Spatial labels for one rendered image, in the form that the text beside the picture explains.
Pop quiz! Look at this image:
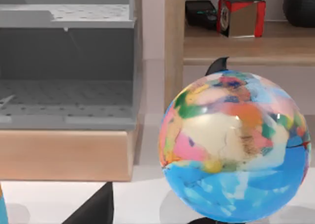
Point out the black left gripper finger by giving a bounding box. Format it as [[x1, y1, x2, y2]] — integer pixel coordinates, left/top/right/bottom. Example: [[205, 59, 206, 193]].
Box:
[[62, 181, 115, 224]]

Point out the pale wooden drawer front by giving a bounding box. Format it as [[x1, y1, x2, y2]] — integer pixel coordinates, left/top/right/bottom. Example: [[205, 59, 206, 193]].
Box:
[[0, 128, 135, 182]]

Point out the blue and orange object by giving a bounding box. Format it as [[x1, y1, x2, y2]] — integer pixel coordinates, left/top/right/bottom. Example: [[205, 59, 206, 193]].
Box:
[[0, 184, 10, 224]]

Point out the colourful globe on black stand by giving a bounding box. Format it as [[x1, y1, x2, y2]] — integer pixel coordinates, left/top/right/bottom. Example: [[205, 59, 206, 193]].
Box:
[[158, 56, 312, 224]]

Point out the grey pierced drawer inside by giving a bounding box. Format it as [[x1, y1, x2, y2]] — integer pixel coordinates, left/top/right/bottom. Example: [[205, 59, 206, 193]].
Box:
[[0, 0, 139, 131]]

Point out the open wooden shelf unit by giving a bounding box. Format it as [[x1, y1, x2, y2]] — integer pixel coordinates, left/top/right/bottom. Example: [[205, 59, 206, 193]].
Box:
[[164, 0, 315, 111]]

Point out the black box with teal marks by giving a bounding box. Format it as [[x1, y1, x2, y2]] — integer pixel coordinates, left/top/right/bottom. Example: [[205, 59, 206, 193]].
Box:
[[185, 0, 219, 30]]

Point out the red and black cube clock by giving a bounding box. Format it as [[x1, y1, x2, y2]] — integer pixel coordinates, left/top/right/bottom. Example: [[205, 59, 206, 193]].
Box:
[[216, 0, 267, 39]]

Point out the black round ball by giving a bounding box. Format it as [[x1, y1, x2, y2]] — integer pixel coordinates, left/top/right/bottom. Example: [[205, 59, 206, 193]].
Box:
[[282, 0, 315, 28]]

